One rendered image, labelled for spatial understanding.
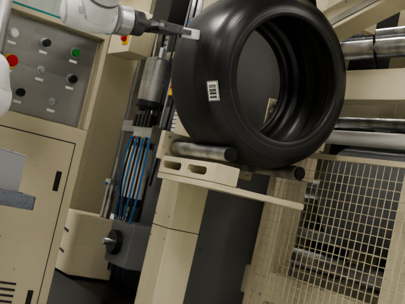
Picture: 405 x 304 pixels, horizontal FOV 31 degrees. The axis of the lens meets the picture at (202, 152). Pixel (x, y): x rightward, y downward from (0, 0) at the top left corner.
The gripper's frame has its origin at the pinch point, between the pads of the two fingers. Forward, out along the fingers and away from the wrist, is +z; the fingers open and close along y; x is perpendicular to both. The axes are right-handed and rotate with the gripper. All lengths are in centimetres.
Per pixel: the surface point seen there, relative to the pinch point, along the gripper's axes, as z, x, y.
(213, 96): 4.9, 19.1, -10.4
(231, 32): 8.2, -0.7, -11.2
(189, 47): 2.6, 3.7, 3.5
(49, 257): -16, 81, 59
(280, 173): 39, 41, -3
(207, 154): 11.0, 36.9, -0.2
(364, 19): 70, -17, -2
